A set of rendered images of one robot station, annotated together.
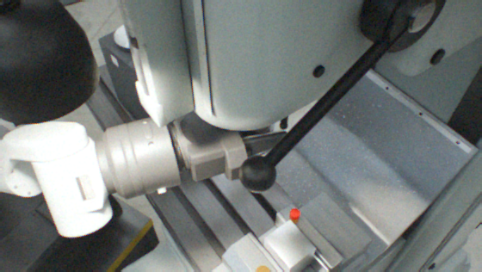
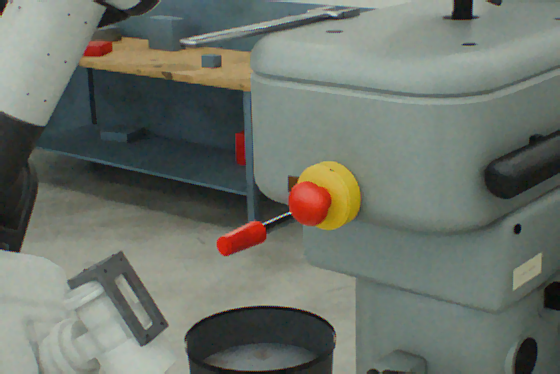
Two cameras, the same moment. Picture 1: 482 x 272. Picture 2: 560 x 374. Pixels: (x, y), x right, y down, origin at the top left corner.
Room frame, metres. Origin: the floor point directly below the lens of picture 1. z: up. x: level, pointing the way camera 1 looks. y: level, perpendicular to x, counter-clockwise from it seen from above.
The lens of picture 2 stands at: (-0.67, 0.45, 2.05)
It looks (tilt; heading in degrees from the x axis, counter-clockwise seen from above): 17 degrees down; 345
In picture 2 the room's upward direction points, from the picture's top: 1 degrees counter-clockwise
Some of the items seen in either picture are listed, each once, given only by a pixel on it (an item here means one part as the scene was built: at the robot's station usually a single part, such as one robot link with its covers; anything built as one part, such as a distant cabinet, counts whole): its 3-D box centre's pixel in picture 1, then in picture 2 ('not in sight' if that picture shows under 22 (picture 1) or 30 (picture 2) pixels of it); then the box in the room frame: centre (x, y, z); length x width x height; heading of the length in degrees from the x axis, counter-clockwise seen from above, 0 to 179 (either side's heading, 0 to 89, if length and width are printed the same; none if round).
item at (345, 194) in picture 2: not in sight; (328, 195); (0.21, 0.17, 1.76); 0.06 x 0.02 x 0.06; 36
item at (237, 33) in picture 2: not in sight; (272, 25); (0.34, 0.18, 1.89); 0.24 x 0.04 x 0.01; 126
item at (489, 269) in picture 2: not in sight; (476, 203); (0.36, -0.05, 1.68); 0.34 x 0.24 x 0.10; 126
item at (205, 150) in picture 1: (186, 146); not in sight; (0.31, 0.07, 1.23); 0.13 x 0.12 x 0.10; 20
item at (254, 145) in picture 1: (264, 145); not in sight; (0.31, -0.03, 1.23); 0.06 x 0.02 x 0.03; 110
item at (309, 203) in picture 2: not in sight; (312, 202); (0.19, 0.19, 1.76); 0.04 x 0.03 x 0.04; 36
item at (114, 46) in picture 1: (157, 82); not in sight; (0.65, 0.19, 1.01); 0.22 x 0.12 x 0.20; 44
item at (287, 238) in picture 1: (287, 250); not in sight; (0.26, -0.07, 1.02); 0.06 x 0.05 x 0.06; 37
